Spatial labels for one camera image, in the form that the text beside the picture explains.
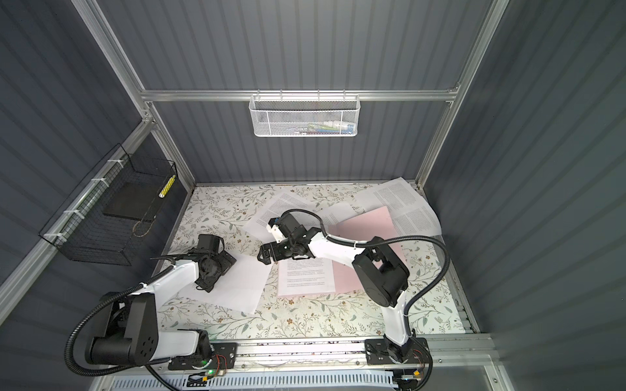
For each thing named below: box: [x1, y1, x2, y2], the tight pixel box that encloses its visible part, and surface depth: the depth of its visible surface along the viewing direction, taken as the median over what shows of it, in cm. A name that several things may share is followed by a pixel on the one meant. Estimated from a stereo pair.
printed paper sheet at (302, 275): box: [277, 256, 336, 297], surface depth 91 cm
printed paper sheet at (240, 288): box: [177, 255, 273, 315], surface depth 89 cm
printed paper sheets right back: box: [354, 176, 443, 239], surface depth 114 cm
